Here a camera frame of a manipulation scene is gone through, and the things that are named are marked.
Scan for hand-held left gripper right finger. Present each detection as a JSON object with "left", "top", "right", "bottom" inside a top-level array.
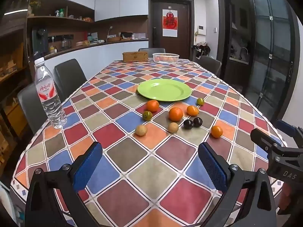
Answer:
[{"left": 198, "top": 142, "right": 277, "bottom": 227}]

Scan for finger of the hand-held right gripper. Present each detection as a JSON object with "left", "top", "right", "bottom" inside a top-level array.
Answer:
[
  {"left": 250, "top": 128, "right": 284, "bottom": 152},
  {"left": 275, "top": 119, "right": 303, "bottom": 147}
]

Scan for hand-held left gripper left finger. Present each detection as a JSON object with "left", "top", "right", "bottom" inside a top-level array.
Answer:
[{"left": 25, "top": 141, "right": 103, "bottom": 227}]

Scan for large orange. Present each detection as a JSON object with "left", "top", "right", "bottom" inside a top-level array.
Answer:
[{"left": 169, "top": 107, "right": 183, "bottom": 121}]

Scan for green plate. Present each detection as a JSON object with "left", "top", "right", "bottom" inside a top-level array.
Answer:
[{"left": 137, "top": 79, "right": 192, "bottom": 102}]

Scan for person's right hand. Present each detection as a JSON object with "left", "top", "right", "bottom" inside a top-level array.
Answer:
[{"left": 278, "top": 182, "right": 296, "bottom": 215}]

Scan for checkered colourful tablecloth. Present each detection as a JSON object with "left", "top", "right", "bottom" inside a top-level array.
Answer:
[{"left": 9, "top": 59, "right": 288, "bottom": 227}]

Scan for glass sliding door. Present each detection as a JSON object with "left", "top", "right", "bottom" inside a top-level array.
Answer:
[{"left": 247, "top": 0, "right": 301, "bottom": 123}]

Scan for dark grey chair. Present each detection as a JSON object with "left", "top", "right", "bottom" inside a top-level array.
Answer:
[
  {"left": 17, "top": 83, "right": 48, "bottom": 135},
  {"left": 54, "top": 59, "right": 87, "bottom": 102},
  {"left": 196, "top": 56, "right": 222, "bottom": 77},
  {"left": 138, "top": 48, "right": 166, "bottom": 54}
]

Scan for clear plastic water bottle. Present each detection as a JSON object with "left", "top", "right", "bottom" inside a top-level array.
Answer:
[{"left": 34, "top": 57, "right": 67, "bottom": 129}]

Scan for pile of clothes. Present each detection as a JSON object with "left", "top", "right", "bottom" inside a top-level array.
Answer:
[{"left": 192, "top": 42, "right": 211, "bottom": 58}]

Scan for white kitchen counter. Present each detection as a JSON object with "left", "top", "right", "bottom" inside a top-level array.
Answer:
[{"left": 28, "top": 39, "right": 149, "bottom": 83}]

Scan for white plastic basket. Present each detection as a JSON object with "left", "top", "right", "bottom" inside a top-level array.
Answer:
[{"left": 152, "top": 53, "right": 180, "bottom": 64}]

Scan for wooden shelving unit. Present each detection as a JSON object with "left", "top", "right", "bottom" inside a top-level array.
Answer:
[{"left": 0, "top": 5, "right": 32, "bottom": 171}]

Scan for woven wooden box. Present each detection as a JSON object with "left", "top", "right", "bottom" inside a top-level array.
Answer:
[{"left": 122, "top": 51, "right": 148, "bottom": 62}]

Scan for heap of small oranges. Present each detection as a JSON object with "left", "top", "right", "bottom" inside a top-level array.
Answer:
[{"left": 156, "top": 54, "right": 176, "bottom": 61}]

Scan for black coffee machine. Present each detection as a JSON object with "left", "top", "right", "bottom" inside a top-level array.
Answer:
[{"left": 32, "top": 28, "right": 49, "bottom": 55}]

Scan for dark brown door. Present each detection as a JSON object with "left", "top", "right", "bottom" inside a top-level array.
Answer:
[{"left": 149, "top": 0, "right": 195, "bottom": 59}]

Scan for red and white door poster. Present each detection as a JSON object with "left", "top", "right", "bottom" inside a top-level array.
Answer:
[{"left": 162, "top": 9, "right": 178, "bottom": 37}]

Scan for white upper cabinets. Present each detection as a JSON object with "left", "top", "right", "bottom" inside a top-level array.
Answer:
[{"left": 95, "top": 0, "right": 149, "bottom": 22}]

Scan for wooden wall shelf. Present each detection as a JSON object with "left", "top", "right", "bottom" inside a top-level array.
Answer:
[{"left": 27, "top": 0, "right": 95, "bottom": 24}]

